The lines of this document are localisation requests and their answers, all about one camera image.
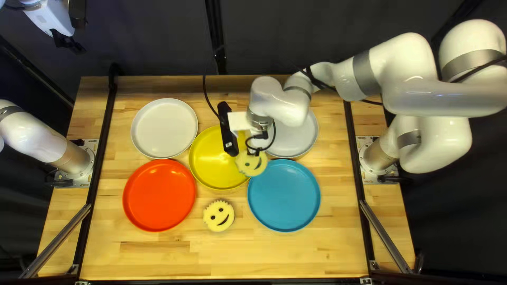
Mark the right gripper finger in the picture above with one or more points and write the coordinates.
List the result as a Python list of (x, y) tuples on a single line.
[(268, 143), (252, 145)]

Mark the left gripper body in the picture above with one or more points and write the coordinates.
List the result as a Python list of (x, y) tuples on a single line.
[(51, 16)]

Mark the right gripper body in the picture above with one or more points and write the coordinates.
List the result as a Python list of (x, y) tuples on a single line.
[(241, 122)]

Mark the yellow smiling face sponge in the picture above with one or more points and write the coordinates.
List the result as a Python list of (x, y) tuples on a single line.
[(253, 169), (218, 215)]

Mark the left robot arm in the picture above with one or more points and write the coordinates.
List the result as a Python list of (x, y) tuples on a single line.
[(35, 138)]

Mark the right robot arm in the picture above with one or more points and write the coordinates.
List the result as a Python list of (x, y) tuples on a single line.
[(416, 91)]

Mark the grey round plate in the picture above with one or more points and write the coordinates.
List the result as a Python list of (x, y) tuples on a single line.
[(295, 142), (164, 128)]

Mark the yellow round plate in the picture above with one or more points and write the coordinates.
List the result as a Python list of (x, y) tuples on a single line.
[(210, 164)]

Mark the teal round plate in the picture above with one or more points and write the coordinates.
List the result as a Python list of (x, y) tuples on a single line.
[(284, 196)]

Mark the orange round plate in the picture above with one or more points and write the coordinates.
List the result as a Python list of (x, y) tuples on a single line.
[(159, 196)]

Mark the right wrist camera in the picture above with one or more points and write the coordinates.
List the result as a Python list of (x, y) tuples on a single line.
[(227, 130)]

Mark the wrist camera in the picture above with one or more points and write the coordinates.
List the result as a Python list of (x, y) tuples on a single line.
[(227, 130), (77, 12)]

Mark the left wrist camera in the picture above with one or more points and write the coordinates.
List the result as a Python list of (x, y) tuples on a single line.
[(77, 12)]

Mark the black frame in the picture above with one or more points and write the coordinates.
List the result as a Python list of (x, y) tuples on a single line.
[(214, 23)]

